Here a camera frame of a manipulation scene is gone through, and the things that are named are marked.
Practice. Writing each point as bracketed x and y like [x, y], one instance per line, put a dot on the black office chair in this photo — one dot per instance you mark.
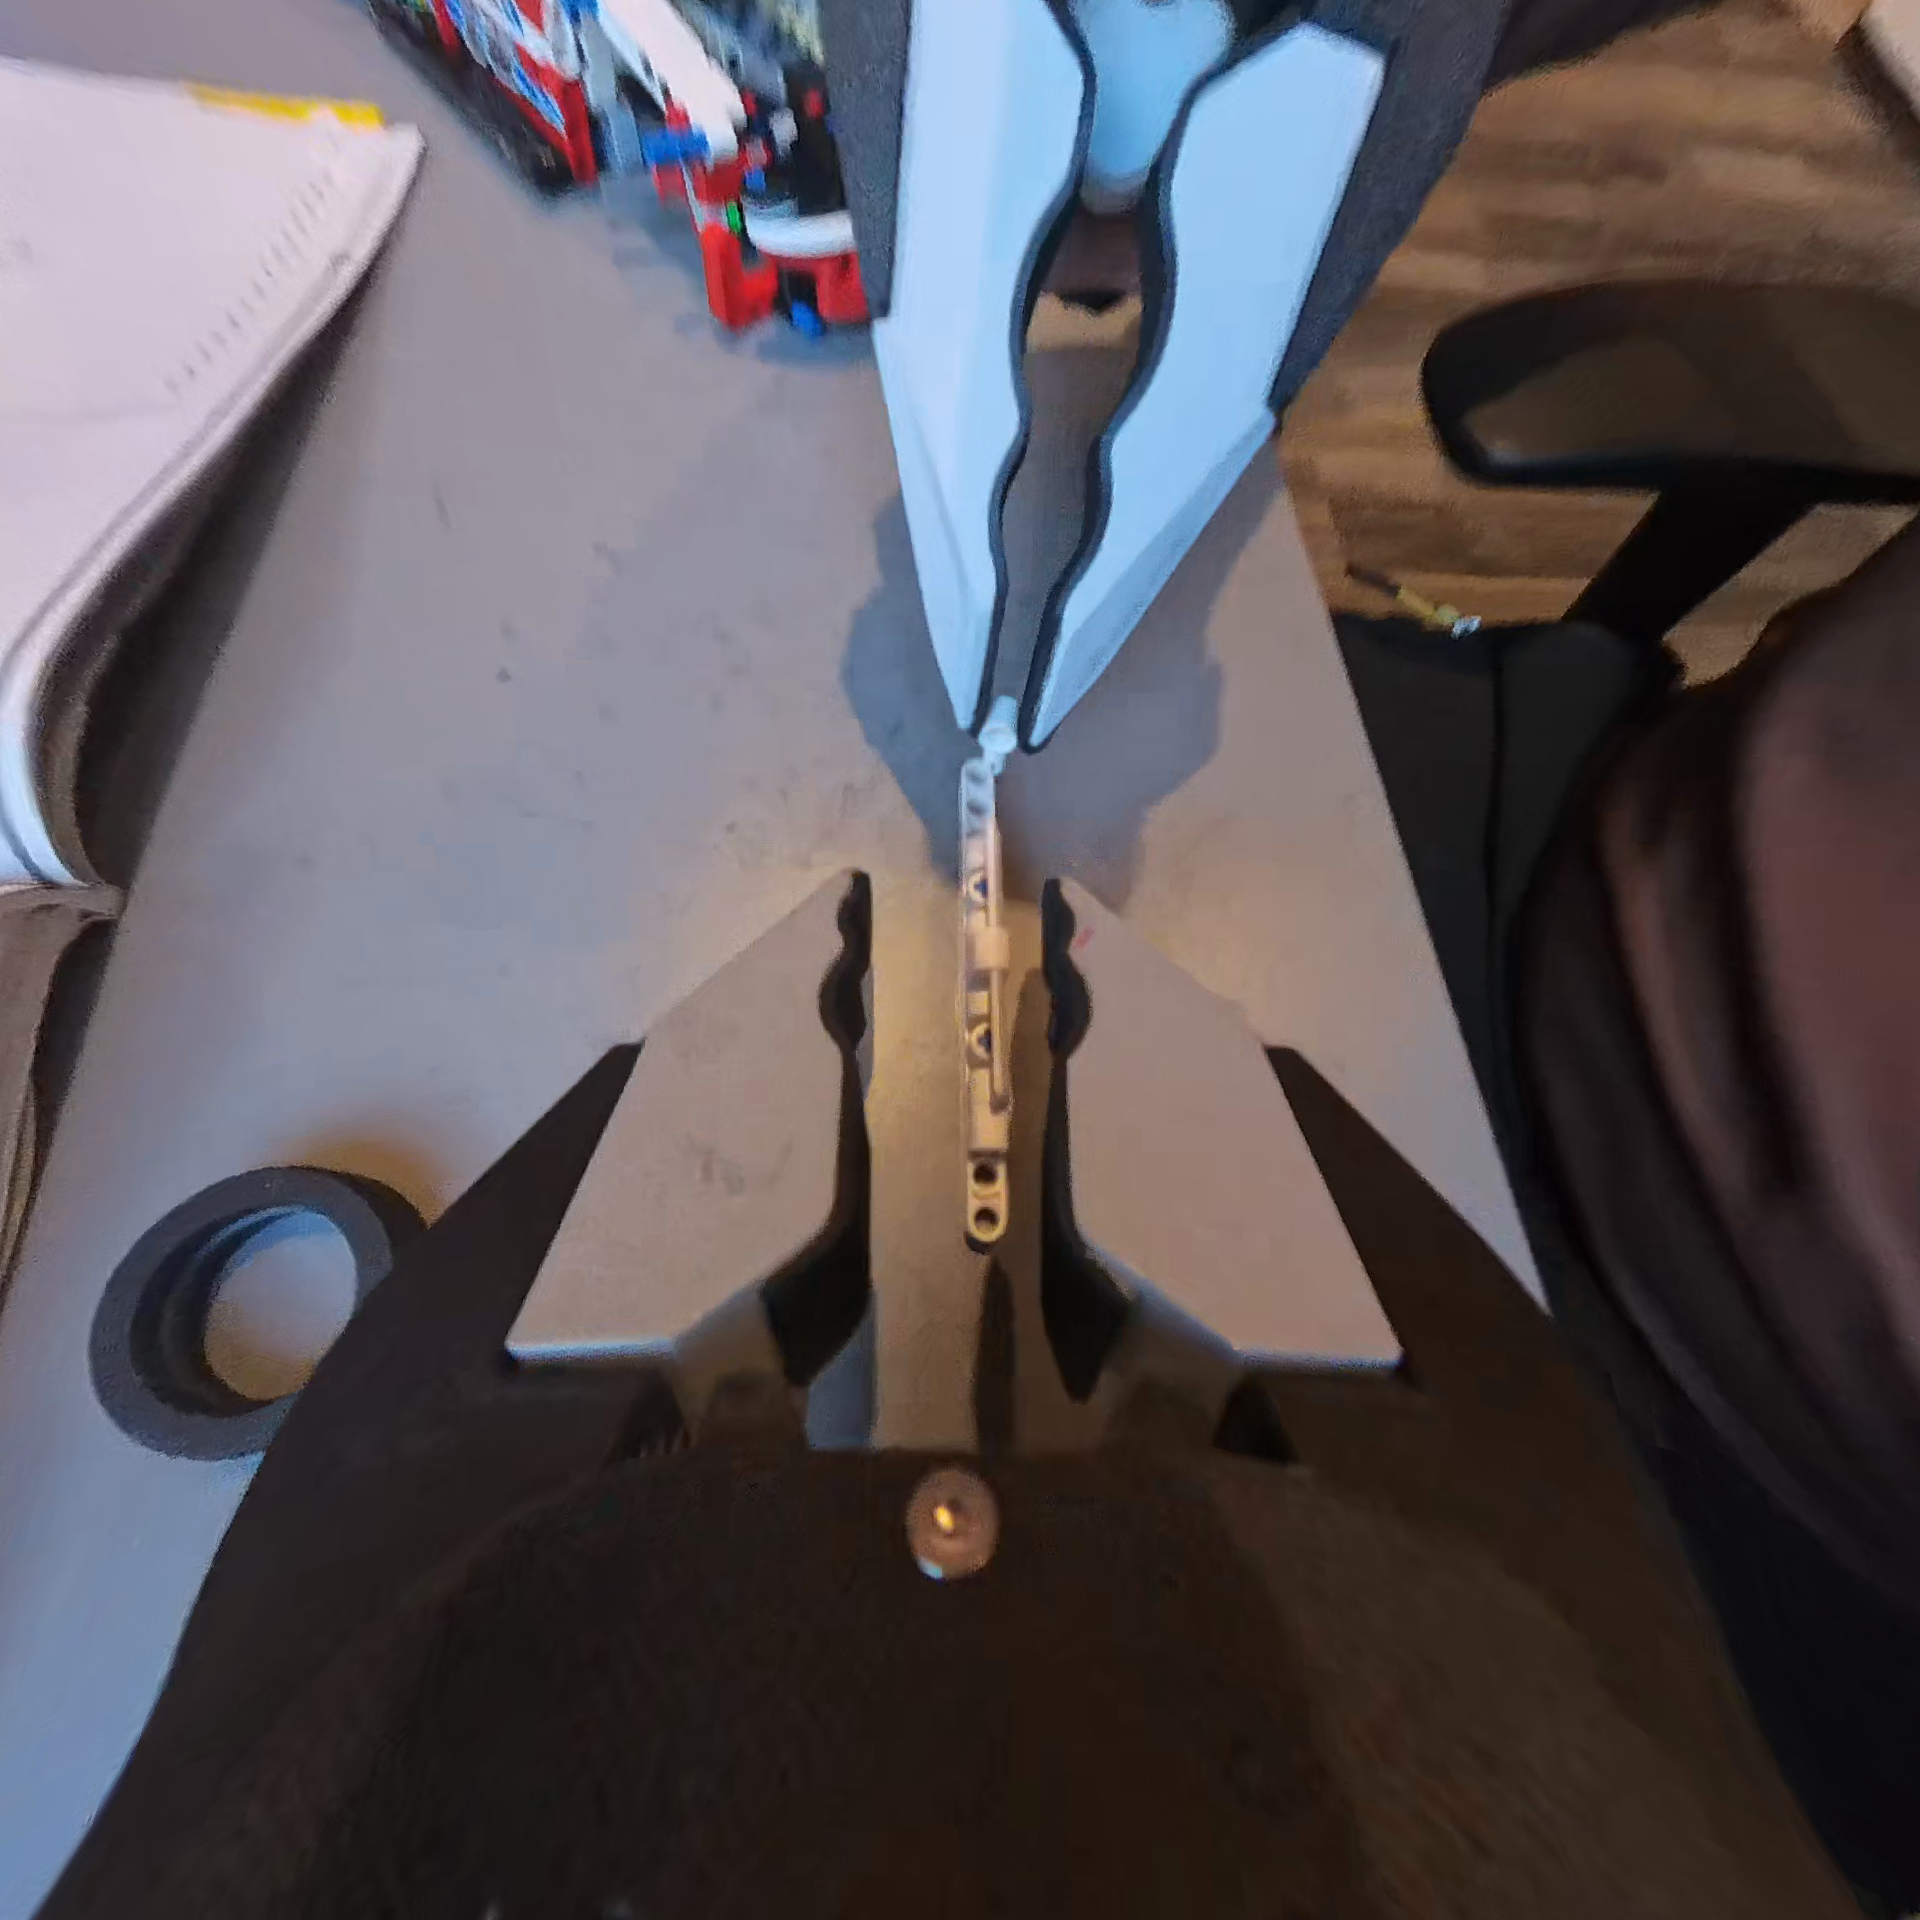
[1621, 389]

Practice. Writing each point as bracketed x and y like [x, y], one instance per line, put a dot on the open instruction booklet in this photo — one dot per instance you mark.
[149, 374]

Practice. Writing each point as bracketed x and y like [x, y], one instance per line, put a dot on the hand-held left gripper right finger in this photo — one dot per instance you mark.
[1200, 1171]

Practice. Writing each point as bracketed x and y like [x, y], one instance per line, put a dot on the narrow black rubber tire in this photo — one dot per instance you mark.
[129, 1334]

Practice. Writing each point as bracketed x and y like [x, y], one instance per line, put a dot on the long white brick beam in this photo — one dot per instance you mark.
[986, 1078]

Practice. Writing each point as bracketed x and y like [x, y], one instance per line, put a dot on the red white brick race car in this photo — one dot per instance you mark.
[676, 120]

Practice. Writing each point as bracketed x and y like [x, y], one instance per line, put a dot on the grey desk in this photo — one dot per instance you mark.
[524, 674]

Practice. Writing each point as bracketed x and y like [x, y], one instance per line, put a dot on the small white connector pin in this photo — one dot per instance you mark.
[998, 726]

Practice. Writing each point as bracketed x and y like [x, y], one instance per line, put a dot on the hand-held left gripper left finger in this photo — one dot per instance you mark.
[704, 1171]

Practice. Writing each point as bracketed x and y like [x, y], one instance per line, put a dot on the person's torso in brown shirt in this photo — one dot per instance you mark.
[1769, 974]

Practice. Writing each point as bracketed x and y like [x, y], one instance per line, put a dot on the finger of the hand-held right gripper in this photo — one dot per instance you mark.
[1245, 299]
[960, 299]

